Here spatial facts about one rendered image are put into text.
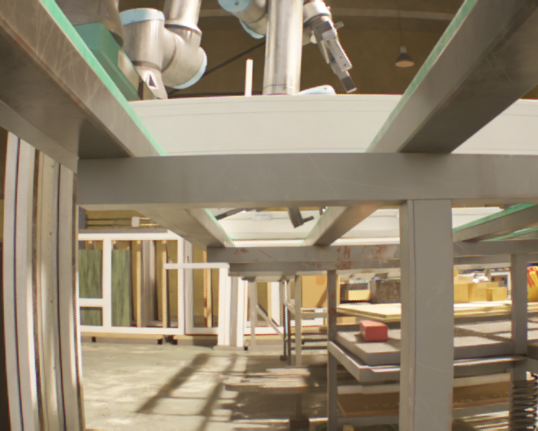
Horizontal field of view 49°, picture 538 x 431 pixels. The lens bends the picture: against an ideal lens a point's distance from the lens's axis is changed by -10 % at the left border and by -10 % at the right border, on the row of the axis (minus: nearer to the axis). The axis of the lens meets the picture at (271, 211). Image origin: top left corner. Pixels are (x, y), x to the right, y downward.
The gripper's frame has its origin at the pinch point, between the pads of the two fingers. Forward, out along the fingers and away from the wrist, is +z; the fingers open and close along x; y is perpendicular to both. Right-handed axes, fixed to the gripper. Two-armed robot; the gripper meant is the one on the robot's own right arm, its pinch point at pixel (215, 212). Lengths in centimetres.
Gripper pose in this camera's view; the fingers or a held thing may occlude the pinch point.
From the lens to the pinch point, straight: 139.2
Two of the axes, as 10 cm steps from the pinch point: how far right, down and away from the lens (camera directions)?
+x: -0.2, -1.2, -9.9
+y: -3.6, -9.3, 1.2
